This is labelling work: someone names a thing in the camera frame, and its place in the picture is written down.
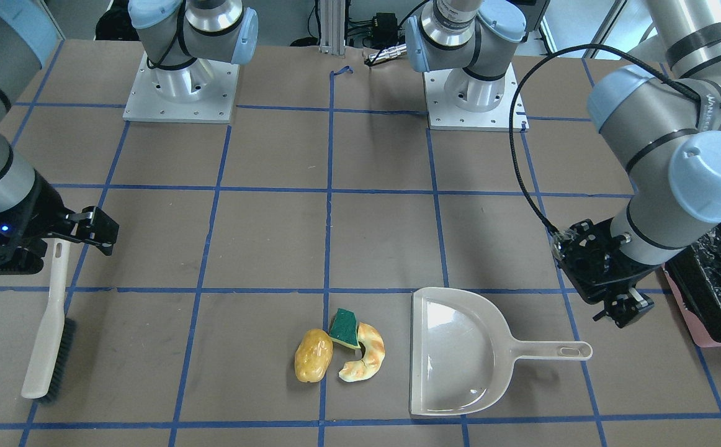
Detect yellow toy potato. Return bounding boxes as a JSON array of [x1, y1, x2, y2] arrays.
[[293, 328, 333, 384]]

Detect beige hand brush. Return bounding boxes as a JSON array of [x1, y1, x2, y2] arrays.
[[21, 240, 76, 404]]

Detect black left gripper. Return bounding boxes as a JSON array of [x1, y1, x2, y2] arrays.
[[552, 219, 655, 328]]

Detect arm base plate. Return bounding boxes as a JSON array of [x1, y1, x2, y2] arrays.
[[423, 65, 530, 132], [123, 54, 241, 124]]

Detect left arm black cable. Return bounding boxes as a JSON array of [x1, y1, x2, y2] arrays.
[[509, 43, 709, 235]]

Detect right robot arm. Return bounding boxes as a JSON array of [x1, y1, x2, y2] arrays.
[[0, 1, 259, 275]]

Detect green yellow sponge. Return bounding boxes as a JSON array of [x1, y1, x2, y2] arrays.
[[328, 308, 361, 350]]

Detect toy croissant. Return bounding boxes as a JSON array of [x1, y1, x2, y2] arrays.
[[338, 322, 386, 382]]

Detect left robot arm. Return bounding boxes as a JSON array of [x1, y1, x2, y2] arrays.
[[403, 1, 721, 328]]

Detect aluminium frame post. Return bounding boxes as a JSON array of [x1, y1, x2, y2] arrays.
[[315, 1, 348, 58]]

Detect beige plastic dustpan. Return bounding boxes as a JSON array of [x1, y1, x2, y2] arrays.
[[410, 287, 593, 418]]

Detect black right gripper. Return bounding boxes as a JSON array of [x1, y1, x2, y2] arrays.
[[0, 173, 120, 275]]

